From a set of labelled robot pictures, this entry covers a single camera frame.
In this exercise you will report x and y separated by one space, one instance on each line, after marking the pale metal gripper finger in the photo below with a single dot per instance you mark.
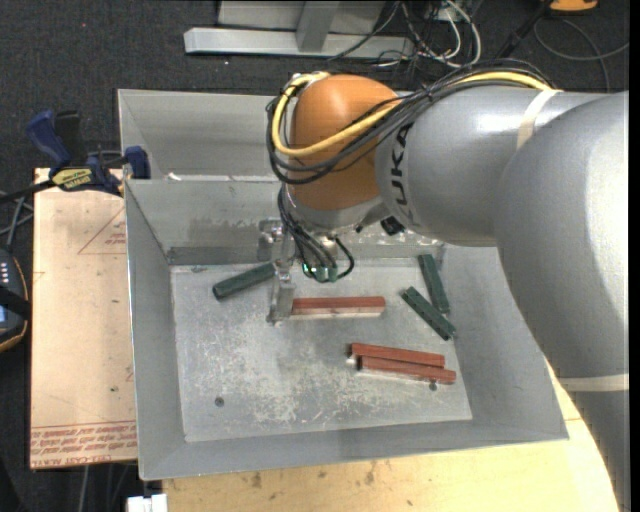
287 302
275 302

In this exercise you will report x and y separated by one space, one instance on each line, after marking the dark green flat block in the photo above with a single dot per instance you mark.
429 313
242 281
434 282

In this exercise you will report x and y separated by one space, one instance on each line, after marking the red-brown flat block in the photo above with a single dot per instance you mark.
397 354
340 305
407 370

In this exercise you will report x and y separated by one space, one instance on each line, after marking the grey metal bin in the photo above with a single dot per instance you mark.
260 365

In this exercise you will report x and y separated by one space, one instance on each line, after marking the brown cardboard board, red print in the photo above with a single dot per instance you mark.
80 325

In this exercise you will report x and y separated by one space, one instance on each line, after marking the black cylinder on white bracket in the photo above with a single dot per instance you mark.
392 226

